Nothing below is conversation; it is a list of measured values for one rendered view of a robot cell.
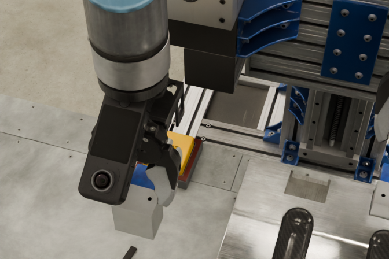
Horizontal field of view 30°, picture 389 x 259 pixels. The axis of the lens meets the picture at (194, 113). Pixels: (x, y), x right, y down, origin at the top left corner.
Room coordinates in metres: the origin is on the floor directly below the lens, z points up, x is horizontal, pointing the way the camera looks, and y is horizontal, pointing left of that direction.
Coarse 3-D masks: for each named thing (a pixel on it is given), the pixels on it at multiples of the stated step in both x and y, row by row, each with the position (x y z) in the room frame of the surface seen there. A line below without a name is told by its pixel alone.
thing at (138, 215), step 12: (144, 168) 0.53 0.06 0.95; (132, 180) 0.51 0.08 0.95; (144, 180) 0.51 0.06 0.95; (132, 192) 0.48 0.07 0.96; (144, 192) 0.48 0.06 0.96; (132, 204) 0.47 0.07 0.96; (144, 204) 0.47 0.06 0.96; (156, 204) 0.47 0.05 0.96; (120, 216) 0.46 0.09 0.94; (132, 216) 0.46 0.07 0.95; (144, 216) 0.45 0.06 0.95; (156, 216) 0.46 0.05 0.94; (120, 228) 0.46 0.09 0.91; (132, 228) 0.46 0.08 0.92; (144, 228) 0.45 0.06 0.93; (156, 228) 0.46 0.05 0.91
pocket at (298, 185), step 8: (296, 176) 0.56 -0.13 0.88; (304, 176) 0.56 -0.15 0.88; (288, 184) 0.56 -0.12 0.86; (296, 184) 0.56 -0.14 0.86; (304, 184) 0.56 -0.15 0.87; (312, 184) 0.55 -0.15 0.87; (320, 184) 0.55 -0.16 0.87; (328, 184) 0.55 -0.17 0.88; (288, 192) 0.55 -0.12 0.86; (296, 192) 0.55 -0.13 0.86; (304, 192) 0.55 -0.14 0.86; (312, 192) 0.55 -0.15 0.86; (320, 192) 0.54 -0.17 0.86; (312, 200) 0.53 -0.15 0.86; (320, 200) 0.53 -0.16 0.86
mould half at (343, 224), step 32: (256, 160) 0.58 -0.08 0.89; (256, 192) 0.53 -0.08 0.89; (352, 192) 0.53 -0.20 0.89; (256, 224) 0.48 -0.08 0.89; (320, 224) 0.48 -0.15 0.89; (352, 224) 0.48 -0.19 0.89; (384, 224) 0.48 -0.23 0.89; (224, 256) 0.44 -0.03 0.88; (256, 256) 0.44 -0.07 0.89; (320, 256) 0.44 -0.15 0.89; (352, 256) 0.44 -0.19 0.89
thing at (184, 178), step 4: (196, 140) 0.67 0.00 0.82; (200, 140) 0.67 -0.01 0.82; (196, 144) 0.66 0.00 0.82; (200, 144) 0.66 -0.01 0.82; (196, 148) 0.65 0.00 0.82; (196, 152) 0.65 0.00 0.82; (192, 156) 0.64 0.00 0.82; (192, 160) 0.63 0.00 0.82; (136, 164) 0.63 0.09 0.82; (188, 164) 0.63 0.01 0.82; (192, 164) 0.63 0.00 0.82; (188, 168) 0.62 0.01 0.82; (188, 172) 0.61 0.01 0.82; (180, 176) 0.60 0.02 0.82; (184, 176) 0.60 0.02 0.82; (184, 180) 0.60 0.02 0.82
